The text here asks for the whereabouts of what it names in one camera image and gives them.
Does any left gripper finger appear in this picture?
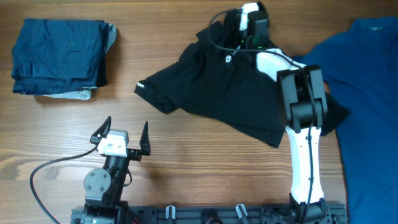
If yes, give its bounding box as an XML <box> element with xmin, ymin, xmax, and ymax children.
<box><xmin>90</xmin><ymin>116</ymin><xmax>111</xmax><ymax>144</ymax></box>
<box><xmin>139</xmin><ymin>121</ymin><xmax>151</xmax><ymax>156</ymax></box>

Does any black polo shirt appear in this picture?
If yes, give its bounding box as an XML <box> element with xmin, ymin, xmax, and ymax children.
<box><xmin>134</xmin><ymin>21</ymin><xmax>350</xmax><ymax>149</ymax></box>

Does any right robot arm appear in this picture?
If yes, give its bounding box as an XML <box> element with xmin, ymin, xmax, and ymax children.
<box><xmin>224</xmin><ymin>2</ymin><xmax>332</xmax><ymax>223</ymax></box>

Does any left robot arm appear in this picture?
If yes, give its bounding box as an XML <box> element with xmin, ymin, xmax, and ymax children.
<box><xmin>74</xmin><ymin>116</ymin><xmax>151</xmax><ymax>224</ymax></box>

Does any folded light grey garment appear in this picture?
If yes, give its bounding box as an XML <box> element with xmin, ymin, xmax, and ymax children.
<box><xmin>45</xmin><ymin>24</ymin><xmax>117</xmax><ymax>100</ymax></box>

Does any folded dark blue garment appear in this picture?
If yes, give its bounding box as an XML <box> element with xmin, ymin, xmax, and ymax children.
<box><xmin>11</xmin><ymin>18</ymin><xmax>109</xmax><ymax>95</ymax></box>

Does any bright blue polo shirt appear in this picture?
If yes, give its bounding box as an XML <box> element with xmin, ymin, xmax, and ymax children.
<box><xmin>297</xmin><ymin>16</ymin><xmax>397</xmax><ymax>223</ymax></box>

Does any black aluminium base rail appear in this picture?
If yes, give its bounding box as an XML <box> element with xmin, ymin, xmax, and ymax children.
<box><xmin>70</xmin><ymin>203</ymin><xmax>348</xmax><ymax>224</ymax></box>

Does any left white rail clip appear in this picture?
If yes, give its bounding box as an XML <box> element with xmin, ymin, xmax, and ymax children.
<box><xmin>165</xmin><ymin>205</ymin><xmax>176</xmax><ymax>220</ymax></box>

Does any white rail clip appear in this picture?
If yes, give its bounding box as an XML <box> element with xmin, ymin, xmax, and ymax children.
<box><xmin>235</xmin><ymin>203</ymin><xmax>248</xmax><ymax>220</ymax></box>
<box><xmin>165</xmin><ymin>205</ymin><xmax>176</xmax><ymax>220</ymax></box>

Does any right white rail clip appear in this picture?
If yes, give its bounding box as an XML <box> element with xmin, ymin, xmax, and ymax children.
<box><xmin>235</xmin><ymin>203</ymin><xmax>248</xmax><ymax>220</ymax></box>

